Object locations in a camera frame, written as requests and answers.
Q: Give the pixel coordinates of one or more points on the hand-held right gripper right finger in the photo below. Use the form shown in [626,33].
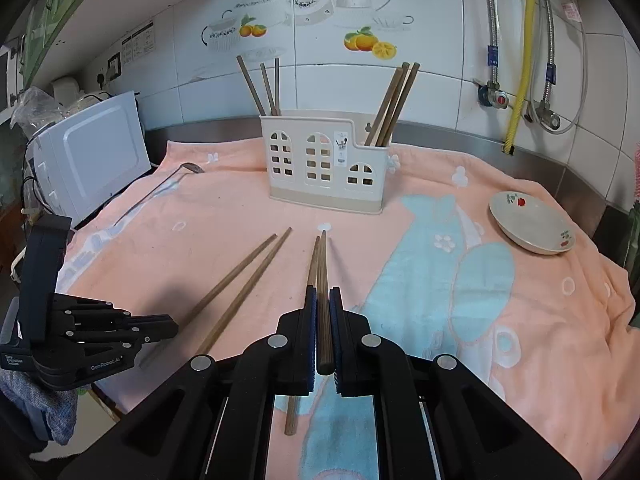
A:
[334,340]

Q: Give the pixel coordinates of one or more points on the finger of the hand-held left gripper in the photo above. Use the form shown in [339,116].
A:
[110,344]
[155,324]

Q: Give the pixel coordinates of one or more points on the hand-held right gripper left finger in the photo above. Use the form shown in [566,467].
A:
[312,335]

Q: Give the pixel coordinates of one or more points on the cream plastic utensil holder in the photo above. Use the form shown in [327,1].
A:
[300,185]

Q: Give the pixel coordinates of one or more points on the person's left hand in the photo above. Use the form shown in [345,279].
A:
[50,410]

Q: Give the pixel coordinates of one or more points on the white microwave oven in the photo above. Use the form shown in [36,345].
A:
[90,155]

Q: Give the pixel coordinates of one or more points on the metal spoon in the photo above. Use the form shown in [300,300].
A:
[165,185]

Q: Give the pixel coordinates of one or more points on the clear plastic bag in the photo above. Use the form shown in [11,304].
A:
[35,110]

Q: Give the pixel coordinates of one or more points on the peach printed towel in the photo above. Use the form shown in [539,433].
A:
[500,360]

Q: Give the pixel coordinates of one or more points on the beige kitchen appliance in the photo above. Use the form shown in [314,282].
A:
[75,92]

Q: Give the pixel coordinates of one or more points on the floral ceramic bowl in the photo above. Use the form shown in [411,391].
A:
[530,225]

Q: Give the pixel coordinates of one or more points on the metal angle valve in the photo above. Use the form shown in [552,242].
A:
[547,117]

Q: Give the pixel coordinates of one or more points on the floral printed cloth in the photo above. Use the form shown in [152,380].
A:
[636,175]

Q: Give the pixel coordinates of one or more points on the wall power socket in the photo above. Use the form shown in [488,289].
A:
[115,66]

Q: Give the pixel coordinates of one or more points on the printed wall label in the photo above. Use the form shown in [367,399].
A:
[139,42]

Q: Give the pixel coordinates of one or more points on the wall cabinet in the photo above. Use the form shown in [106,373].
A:
[100,5]

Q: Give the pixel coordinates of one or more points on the tableware and orange wall decal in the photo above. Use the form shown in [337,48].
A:
[310,0]

